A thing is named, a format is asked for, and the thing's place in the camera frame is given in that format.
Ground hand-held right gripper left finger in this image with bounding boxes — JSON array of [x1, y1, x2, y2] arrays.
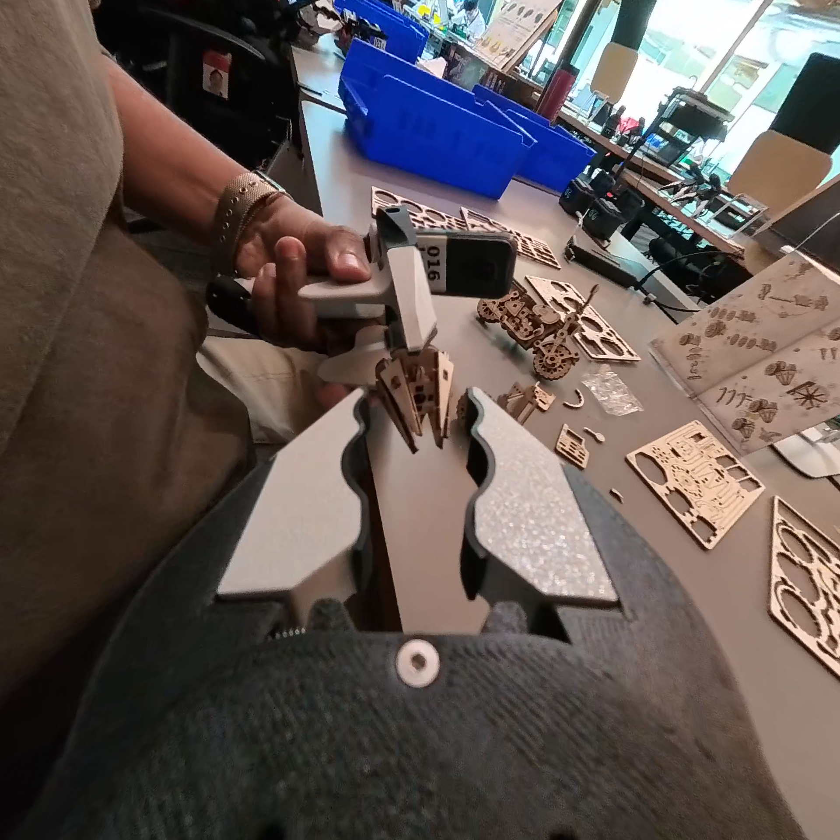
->
[[215, 387, 378, 627]]

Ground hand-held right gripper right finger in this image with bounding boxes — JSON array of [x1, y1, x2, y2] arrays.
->
[[457, 387, 622, 609]]

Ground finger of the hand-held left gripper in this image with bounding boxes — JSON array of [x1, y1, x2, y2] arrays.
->
[[317, 326, 398, 388], [386, 243, 439, 353]]

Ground wooden model assembly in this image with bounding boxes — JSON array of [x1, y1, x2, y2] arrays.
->
[[374, 348, 455, 455]]

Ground person's left forearm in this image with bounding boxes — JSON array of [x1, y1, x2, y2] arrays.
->
[[98, 62, 263, 217]]

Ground grey desk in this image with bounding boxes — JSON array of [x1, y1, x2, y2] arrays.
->
[[289, 39, 840, 834]]

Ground person's left hand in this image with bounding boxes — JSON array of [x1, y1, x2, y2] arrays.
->
[[233, 193, 375, 358]]

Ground wooden puzzle sheet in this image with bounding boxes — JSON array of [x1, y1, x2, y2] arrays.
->
[[525, 274, 642, 363], [768, 495, 840, 680], [459, 206, 563, 270], [371, 185, 470, 231], [625, 420, 767, 551]]

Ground wooden motorcycle model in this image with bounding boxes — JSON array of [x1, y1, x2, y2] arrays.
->
[[476, 283, 601, 380]]

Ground slotted wooden piece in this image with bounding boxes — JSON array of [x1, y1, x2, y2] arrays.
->
[[554, 423, 592, 470]]

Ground person's pale trousers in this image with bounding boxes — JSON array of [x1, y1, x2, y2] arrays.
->
[[197, 335, 329, 447]]

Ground black flat device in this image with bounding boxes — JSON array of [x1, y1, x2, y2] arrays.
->
[[564, 236, 641, 290]]

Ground small wooden subassembly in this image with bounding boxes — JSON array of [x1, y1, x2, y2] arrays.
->
[[497, 381, 557, 424]]

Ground large blue plastic bin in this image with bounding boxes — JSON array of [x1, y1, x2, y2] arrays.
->
[[338, 38, 538, 199]]

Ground black battery charger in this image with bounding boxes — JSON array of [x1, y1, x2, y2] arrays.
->
[[561, 172, 647, 240]]

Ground clear plastic bag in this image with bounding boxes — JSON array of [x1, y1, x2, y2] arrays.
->
[[581, 364, 645, 416]]

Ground red bottle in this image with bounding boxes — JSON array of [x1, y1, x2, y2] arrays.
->
[[537, 64, 581, 126]]

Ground beige and black chair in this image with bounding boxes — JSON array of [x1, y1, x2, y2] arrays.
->
[[725, 52, 840, 217], [591, 42, 641, 106]]

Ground poster board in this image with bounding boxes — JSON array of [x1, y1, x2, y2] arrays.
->
[[472, 0, 565, 70]]

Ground instruction booklet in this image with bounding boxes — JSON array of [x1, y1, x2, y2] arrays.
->
[[650, 252, 840, 455]]

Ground white stand base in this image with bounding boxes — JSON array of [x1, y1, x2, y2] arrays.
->
[[771, 423, 840, 480]]

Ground person's beige shirt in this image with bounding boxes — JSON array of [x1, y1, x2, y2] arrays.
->
[[0, 0, 263, 710]]

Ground black office chair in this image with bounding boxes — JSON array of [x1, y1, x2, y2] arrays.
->
[[98, 0, 296, 172]]

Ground beige mesh watch strap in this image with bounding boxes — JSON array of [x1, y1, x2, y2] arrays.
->
[[211, 169, 293, 278]]

